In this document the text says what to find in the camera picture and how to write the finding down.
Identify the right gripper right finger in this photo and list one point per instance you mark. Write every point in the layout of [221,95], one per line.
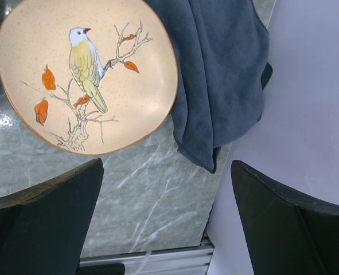
[286,231]

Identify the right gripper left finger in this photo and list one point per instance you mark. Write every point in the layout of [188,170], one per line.
[43,227]

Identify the beige bird plate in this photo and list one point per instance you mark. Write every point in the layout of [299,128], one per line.
[88,77]

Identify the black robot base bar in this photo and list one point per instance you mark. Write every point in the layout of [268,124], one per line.
[105,269]

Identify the blue cloth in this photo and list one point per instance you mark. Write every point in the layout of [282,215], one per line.
[221,49]

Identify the aluminium frame rail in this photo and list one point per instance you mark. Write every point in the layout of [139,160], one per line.
[186,260]

